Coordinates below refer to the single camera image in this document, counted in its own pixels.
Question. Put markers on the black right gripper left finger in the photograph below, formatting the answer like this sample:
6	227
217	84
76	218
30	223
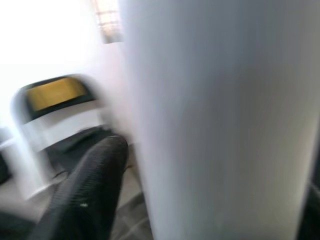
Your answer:
87	190

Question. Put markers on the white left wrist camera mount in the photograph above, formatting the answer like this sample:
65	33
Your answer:
62	122

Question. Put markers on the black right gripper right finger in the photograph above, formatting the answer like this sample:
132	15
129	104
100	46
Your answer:
312	215

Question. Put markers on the window with metal grille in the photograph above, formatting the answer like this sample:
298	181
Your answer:
107	22

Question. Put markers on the white plastic table leg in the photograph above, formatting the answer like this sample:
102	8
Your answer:
212	125

